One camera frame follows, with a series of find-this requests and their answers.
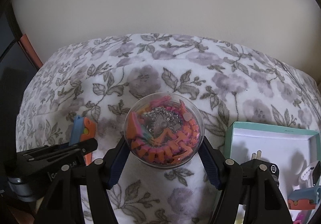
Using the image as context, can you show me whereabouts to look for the black USB charger cube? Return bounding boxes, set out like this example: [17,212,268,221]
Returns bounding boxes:
[246,150,270,171]

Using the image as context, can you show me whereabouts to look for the orange blue utility knife toy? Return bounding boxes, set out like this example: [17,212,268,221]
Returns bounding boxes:
[69,115,96,166]

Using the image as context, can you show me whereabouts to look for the white smartwatch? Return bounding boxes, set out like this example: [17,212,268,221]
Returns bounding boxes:
[299,160,320,188]

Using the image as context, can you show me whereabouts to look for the clear round case hair ties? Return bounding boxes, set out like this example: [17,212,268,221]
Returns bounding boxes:
[123,92,205,170]

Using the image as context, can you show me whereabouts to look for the black toy car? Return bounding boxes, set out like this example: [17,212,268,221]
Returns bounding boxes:
[269,163,280,186]

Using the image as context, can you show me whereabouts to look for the pink fitness band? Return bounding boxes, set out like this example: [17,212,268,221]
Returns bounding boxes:
[293,213,305,224]

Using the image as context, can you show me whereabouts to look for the teal white box lid tray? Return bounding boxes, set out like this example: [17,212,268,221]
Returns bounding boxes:
[224,122,320,223]

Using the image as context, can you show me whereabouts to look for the floral white blanket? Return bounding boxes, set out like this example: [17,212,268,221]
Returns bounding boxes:
[16,34,320,223]

